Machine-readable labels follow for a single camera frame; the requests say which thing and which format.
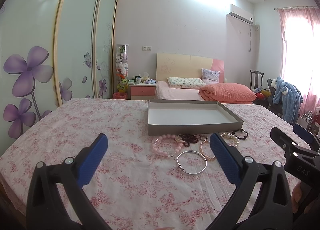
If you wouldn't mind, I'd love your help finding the right hand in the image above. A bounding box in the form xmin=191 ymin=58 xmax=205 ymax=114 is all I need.
xmin=291 ymin=182 xmax=303 ymax=214

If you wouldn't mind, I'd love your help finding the pink bedside table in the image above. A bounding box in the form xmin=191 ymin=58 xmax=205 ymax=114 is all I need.
xmin=129 ymin=84 xmax=156 ymax=100

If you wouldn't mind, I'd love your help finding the folded orange duvet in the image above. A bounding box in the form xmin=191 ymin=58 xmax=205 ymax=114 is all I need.
xmin=199 ymin=83 xmax=257 ymax=104

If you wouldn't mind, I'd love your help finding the silver thin bangle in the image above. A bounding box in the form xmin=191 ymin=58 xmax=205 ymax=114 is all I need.
xmin=176 ymin=150 xmax=208 ymax=176

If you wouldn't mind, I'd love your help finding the pink bed with headboard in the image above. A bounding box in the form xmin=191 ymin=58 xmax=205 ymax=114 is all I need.
xmin=155 ymin=53 xmax=253 ymax=105

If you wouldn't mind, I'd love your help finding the pink curtain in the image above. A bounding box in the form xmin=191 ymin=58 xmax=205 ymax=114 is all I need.
xmin=277 ymin=7 xmax=319 ymax=116

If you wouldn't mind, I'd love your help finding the white air conditioner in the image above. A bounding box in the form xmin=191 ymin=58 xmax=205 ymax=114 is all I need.
xmin=226 ymin=4 xmax=254 ymax=25

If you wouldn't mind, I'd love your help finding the pink small pearl bracelet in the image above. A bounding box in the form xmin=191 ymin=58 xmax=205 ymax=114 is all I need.
xmin=199 ymin=140 xmax=217 ymax=162

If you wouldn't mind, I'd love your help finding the grey cardboard tray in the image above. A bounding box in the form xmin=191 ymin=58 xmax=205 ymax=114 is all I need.
xmin=148 ymin=99 xmax=244 ymax=136

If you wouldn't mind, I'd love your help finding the dark red bead necklace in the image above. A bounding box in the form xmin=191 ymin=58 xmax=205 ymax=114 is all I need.
xmin=177 ymin=133 xmax=200 ymax=145

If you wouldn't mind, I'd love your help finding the dark wooden chair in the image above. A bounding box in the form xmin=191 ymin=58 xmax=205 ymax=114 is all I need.
xmin=250 ymin=69 xmax=264 ymax=90

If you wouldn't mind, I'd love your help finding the white wall outlet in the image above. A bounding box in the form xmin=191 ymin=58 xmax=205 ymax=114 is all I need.
xmin=142 ymin=46 xmax=152 ymax=51

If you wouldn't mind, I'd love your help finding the blue plush robe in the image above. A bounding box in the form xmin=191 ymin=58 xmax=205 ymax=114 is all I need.
xmin=273 ymin=77 xmax=303 ymax=125

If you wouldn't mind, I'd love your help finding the lilac pillow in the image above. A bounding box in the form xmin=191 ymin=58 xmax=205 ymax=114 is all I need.
xmin=201 ymin=68 xmax=220 ymax=84

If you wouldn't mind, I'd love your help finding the pink floral tablecloth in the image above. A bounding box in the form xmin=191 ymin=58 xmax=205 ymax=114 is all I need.
xmin=0 ymin=98 xmax=311 ymax=230

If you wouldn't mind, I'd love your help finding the floral white pillow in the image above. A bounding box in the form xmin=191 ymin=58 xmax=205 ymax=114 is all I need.
xmin=167 ymin=77 xmax=206 ymax=89

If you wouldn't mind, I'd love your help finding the wardrobe with flower doors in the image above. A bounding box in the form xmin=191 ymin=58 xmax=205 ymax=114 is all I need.
xmin=1 ymin=0 xmax=117 ymax=151

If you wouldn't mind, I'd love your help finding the white pearl bracelet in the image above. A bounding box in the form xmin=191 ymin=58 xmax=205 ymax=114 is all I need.
xmin=221 ymin=132 xmax=240 ymax=148

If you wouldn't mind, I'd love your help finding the red waste basket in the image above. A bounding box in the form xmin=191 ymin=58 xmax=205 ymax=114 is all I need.
xmin=112 ymin=92 xmax=127 ymax=100

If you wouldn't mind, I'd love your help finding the pink large bead bracelet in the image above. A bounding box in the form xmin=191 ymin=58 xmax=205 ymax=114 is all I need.
xmin=150 ymin=133 xmax=185 ymax=158

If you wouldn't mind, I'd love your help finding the plush toy display tube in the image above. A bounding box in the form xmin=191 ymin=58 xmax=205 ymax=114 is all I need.
xmin=114 ymin=44 xmax=129 ymax=93

